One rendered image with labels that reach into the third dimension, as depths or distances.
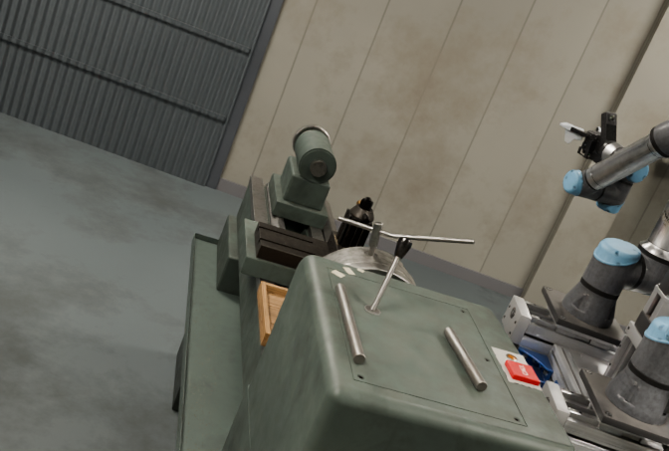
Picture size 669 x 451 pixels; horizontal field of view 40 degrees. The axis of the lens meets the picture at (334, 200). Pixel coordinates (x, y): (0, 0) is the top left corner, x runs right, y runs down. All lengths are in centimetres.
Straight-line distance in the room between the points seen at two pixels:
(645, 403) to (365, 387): 85
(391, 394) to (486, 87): 421
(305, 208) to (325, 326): 158
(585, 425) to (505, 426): 57
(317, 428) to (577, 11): 439
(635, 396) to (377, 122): 371
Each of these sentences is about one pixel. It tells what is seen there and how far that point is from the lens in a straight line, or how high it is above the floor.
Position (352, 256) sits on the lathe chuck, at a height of 122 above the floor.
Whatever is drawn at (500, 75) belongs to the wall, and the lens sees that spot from 572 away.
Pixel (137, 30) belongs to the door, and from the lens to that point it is 571.
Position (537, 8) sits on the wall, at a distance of 569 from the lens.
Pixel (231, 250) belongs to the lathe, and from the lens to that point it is 339.
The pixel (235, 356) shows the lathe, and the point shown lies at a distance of 303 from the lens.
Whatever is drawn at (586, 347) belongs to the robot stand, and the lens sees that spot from 275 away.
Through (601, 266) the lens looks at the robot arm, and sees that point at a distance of 268.
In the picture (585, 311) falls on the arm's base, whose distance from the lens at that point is 270.
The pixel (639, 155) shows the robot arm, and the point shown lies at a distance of 271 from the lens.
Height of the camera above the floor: 202
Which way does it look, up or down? 18 degrees down
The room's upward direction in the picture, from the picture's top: 22 degrees clockwise
